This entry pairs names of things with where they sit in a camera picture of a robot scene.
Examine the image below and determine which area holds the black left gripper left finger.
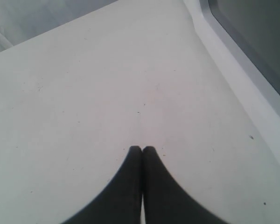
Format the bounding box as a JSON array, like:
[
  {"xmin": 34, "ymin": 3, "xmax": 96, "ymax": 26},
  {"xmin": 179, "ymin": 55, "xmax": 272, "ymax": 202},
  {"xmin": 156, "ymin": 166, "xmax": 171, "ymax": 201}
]
[{"xmin": 65, "ymin": 146, "xmax": 142, "ymax": 224}]

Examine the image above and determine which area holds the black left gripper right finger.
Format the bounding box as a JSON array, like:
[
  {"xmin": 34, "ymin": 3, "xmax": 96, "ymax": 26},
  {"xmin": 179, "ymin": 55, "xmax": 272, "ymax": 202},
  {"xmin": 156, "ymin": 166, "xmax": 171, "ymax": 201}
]
[{"xmin": 142, "ymin": 146, "xmax": 223, "ymax": 224}]

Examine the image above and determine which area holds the white box appliance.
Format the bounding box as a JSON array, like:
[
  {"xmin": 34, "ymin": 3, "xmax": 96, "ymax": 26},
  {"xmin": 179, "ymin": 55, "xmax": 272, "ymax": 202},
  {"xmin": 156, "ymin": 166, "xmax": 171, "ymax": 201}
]
[{"xmin": 185, "ymin": 0, "xmax": 280, "ymax": 164}]

